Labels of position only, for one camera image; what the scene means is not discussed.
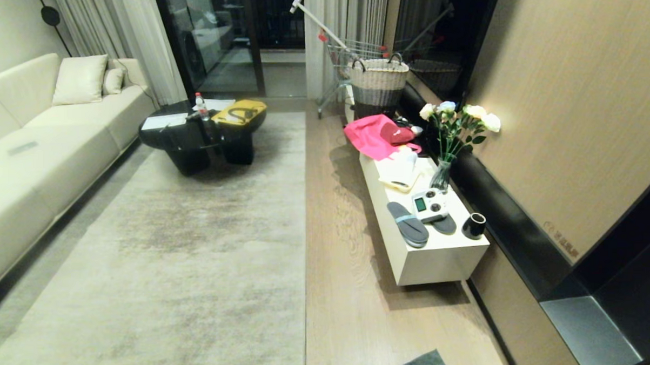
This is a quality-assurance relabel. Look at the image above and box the beige grey rug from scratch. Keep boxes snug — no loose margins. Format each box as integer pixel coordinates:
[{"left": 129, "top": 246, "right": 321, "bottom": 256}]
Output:
[{"left": 0, "top": 101, "right": 315, "bottom": 365}]

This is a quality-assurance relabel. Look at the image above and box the woven laundry basket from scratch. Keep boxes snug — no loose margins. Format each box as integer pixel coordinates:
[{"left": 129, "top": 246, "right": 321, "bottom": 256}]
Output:
[{"left": 349, "top": 51, "right": 411, "bottom": 120}]

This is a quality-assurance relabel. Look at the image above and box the white low cabinet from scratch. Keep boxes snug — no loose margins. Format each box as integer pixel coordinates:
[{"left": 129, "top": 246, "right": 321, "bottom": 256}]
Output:
[{"left": 354, "top": 151, "right": 493, "bottom": 290}]

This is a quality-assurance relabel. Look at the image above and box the cream folded cloth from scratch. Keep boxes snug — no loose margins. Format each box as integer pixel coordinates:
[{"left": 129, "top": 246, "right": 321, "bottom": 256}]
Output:
[{"left": 378, "top": 145, "right": 438, "bottom": 194}]

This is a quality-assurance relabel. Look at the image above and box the white flower bouquet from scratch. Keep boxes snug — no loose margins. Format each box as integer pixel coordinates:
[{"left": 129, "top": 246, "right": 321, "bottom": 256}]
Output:
[{"left": 417, "top": 100, "right": 502, "bottom": 164}]

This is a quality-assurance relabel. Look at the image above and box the small cream cushion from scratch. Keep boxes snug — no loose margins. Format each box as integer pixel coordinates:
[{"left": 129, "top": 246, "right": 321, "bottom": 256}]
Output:
[{"left": 102, "top": 67, "right": 125, "bottom": 97}]

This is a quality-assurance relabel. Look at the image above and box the metal shopping cart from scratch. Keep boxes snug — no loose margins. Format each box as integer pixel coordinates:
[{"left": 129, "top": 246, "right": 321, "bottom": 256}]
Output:
[{"left": 286, "top": 0, "right": 390, "bottom": 122}]

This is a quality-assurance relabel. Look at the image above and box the clear plastic water bottle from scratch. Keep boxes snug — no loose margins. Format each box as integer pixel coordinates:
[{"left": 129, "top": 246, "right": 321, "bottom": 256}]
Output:
[{"left": 193, "top": 92, "right": 210, "bottom": 121}]

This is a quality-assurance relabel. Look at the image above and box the beige curtain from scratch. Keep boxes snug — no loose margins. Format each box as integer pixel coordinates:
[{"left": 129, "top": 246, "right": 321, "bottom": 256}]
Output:
[{"left": 41, "top": 0, "right": 191, "bottom": 107}]

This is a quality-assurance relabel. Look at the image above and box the black cup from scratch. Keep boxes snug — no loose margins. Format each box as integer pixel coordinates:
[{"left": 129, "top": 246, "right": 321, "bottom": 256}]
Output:
[{"left": 461, "top": 212, "right": 487, "bottom": 240}]

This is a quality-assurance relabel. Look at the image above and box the yellow bag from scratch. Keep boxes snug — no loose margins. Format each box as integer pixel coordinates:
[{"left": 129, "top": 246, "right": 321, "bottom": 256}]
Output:
[{"left": 211, "top": 98, "right": 268, "bottom": 128}]

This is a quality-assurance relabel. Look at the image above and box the pink cloth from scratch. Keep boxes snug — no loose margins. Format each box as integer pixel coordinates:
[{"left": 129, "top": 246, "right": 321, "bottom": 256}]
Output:
[{"left": 343, "top": 112, "right": 424, "bottom": 163}]

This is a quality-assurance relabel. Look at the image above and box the cream leather sofa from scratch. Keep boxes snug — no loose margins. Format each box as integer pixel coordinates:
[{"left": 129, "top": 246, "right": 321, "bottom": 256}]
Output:
[{"left": 0, "top": 51, "right": 158, "bottom": 313}]

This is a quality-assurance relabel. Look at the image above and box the black floor lamp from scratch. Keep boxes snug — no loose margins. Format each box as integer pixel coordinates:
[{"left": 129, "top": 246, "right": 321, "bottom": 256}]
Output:
[{"left": 20, "top": 0, "right": 75, "bottom": 58}]

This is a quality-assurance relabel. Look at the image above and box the black coffee table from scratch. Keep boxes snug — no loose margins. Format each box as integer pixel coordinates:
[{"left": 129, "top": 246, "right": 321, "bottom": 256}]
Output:
[{"left": 137, "top": 96, "right": 267, "bottom": 179}]

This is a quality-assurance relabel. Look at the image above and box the grey slipper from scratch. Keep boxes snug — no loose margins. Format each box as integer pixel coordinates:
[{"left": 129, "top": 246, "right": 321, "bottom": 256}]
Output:
[
  {"left": 429, "top": 213, "right": 458, "bottom": 236},
  {"left": 385, "top": 201, "right": 431, "bottom": 249}
]

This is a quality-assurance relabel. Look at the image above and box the large cream cushion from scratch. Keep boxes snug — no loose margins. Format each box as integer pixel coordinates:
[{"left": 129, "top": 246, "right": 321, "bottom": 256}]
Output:
[{"left": 51, "top": 52, "right": 109, "bottom": 109}]

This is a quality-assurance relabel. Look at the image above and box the red cap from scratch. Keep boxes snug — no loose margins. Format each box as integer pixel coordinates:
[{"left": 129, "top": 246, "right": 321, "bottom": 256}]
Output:
[{"left": 379, "top": 122, "right": 417, "bottom": 146}]

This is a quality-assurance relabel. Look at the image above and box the glass vase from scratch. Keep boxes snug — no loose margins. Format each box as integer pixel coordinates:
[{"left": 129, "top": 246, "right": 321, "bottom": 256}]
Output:
[{"left": 429, "top": 158, "right": 454, "bottom": 192}]

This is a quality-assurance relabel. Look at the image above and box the striped curtain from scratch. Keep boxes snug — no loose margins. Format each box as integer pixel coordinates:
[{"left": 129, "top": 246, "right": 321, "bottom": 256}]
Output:
[{"left": 299, "top": 0, "right": 401, "bottom": 104}]

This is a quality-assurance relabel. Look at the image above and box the white remote controller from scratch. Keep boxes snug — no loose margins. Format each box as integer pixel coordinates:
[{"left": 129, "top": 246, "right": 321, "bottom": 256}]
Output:
[{"left": 411, "top": 188, "right": 451, "bottom": 225}]

